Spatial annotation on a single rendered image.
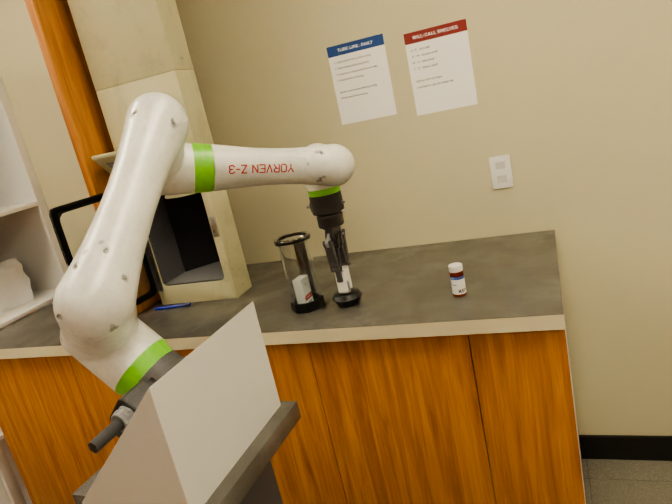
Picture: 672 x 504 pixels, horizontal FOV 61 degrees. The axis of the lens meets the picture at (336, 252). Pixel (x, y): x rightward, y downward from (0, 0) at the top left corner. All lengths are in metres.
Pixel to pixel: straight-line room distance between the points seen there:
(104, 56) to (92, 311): 1.23
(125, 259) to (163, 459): 0.33
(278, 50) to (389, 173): 0.61
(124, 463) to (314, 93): 1.52
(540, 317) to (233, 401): 0.74
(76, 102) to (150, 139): 0.97
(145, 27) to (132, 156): 0.88
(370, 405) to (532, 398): 0.44
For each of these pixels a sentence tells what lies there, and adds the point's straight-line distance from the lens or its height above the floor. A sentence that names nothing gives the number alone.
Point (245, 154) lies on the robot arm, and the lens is 1.37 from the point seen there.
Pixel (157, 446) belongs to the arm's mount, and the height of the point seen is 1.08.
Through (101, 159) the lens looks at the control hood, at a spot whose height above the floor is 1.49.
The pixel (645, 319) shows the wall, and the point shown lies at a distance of 2.26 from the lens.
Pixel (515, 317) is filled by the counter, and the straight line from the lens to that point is 1.43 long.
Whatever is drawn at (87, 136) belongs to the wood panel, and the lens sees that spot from 2.10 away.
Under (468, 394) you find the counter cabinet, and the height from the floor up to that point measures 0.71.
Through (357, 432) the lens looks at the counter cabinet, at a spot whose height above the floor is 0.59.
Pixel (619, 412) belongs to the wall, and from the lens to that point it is 2.43.
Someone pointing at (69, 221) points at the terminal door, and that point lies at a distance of 1.93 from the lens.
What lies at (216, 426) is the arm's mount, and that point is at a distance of 1.05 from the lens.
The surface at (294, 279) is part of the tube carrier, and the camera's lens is 1.66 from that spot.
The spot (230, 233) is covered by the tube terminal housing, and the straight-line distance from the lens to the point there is 1.99.
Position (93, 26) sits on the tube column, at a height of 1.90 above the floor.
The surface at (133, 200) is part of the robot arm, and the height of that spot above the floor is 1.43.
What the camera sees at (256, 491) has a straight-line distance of 1.24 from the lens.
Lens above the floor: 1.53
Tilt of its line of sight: 15 degrees down
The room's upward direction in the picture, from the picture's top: 13 degrees counter-clockwise
